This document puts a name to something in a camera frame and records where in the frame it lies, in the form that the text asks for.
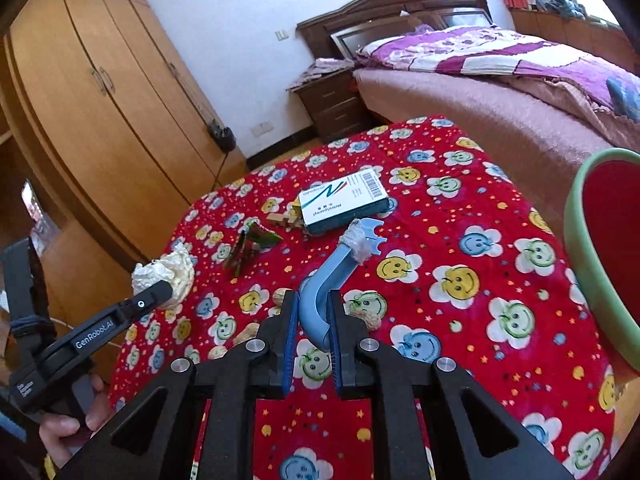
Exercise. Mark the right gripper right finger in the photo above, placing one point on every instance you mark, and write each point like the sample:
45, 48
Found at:
430, 420

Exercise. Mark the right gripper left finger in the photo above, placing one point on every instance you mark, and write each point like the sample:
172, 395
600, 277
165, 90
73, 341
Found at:
195, 419

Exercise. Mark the white tissue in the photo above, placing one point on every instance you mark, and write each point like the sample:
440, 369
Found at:
175, 268

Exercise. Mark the blue plastic razor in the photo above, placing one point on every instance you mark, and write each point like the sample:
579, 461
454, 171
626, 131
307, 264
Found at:
357, 244

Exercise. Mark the red green trash bin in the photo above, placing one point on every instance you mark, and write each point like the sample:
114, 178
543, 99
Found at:
601, 238

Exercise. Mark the left hand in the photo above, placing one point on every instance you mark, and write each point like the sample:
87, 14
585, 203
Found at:
55, 429

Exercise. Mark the peanut shell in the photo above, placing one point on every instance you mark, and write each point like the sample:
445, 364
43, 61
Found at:
372, 320

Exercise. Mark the red smiley flower blanket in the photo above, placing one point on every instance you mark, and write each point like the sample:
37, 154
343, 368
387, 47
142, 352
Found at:
467, 269

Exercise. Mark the green red candy wrapper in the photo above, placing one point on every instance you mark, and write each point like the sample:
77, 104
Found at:
253, 238

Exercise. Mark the wooden wardrobe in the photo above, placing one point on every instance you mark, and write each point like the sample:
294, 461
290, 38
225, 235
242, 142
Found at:
106, 140

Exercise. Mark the white blue cardboard box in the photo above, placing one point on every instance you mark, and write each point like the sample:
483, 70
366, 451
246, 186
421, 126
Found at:
329, 205

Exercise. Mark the black bag on wardrobe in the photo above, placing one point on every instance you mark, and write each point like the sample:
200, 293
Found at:
222, 136

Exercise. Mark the dark wooden nightstand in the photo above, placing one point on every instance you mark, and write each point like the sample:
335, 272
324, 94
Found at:
329, 92

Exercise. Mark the blue plaid pillow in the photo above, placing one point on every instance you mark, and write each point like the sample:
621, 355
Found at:
625, 98

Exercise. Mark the purple floral quilt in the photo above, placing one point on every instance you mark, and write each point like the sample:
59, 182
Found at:
494, 51

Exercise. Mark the wooden bed with mattress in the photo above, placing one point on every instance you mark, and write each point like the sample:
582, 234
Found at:
540, 146

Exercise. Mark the long wooden window cabinet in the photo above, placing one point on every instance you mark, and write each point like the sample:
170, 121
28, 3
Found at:
607, 41

